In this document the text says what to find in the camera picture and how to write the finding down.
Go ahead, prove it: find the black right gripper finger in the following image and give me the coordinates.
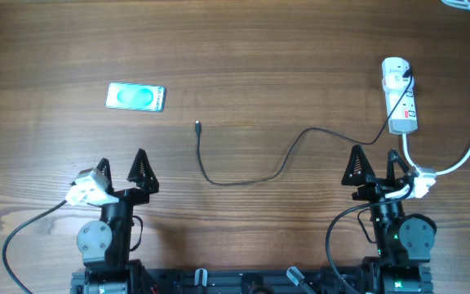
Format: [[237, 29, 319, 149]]
[[341, 145, 376, 186], [386, 149, 410, 182]]

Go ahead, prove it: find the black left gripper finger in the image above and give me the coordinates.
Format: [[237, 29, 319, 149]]
[[96, 158, 113, 193], [127, 149, 159, 194]]

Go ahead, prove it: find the black USB charging cable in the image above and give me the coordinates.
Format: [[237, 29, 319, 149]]
[[194, 66, 415, 187]]

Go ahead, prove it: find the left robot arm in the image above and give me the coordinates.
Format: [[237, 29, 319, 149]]
[[65, 149, 159, 294]]

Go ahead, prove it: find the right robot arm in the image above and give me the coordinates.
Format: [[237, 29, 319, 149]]
[[338, 145, 437, 294]]

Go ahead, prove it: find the white USB charger plug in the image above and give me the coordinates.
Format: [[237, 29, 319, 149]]
[[383, 71, 410, 92]]

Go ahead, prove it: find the white power strip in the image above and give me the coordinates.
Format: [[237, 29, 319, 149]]
[[382, 57, 418, 135]]

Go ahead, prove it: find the black right camera cable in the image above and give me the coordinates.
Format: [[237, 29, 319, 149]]
[[325, 183, 415, 294]]

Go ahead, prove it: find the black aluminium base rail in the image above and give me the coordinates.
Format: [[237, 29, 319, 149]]
[[69, 266, 434, 294]]

